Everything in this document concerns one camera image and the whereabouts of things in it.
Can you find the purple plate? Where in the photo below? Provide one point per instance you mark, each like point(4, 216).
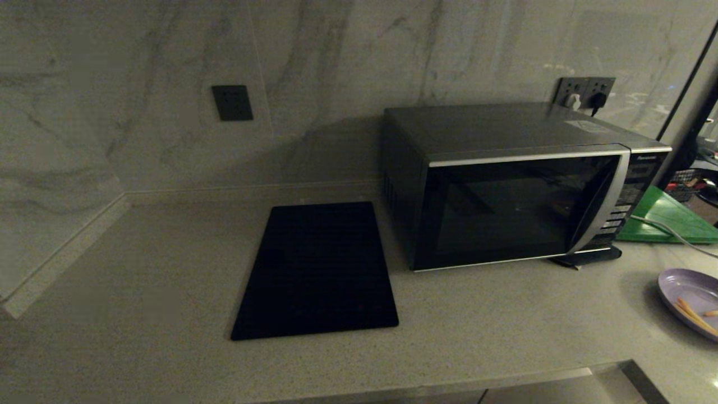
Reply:
point(681, 286)

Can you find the silver black microwave oven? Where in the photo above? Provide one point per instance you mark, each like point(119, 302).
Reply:
point(493, 126)

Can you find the black induction cooktop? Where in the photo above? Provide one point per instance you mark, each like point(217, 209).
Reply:
point(320, 269)

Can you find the white plug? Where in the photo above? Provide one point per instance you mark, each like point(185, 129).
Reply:
point(572, 102)

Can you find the black plug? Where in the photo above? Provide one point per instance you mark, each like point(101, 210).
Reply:
point(598, 101)

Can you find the green cutting board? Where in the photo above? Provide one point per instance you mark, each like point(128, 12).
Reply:
point(673, 216)

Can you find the metal shopping cart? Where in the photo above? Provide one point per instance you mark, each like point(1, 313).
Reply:
point(693, 185)

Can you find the dark single wall socket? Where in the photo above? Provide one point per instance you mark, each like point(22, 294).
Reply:
point(232, 103)

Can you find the grey double wall socket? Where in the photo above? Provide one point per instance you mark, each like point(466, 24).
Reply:
point(585, 86)

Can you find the black metal frame post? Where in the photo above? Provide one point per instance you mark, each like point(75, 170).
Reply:
point(679, 163)

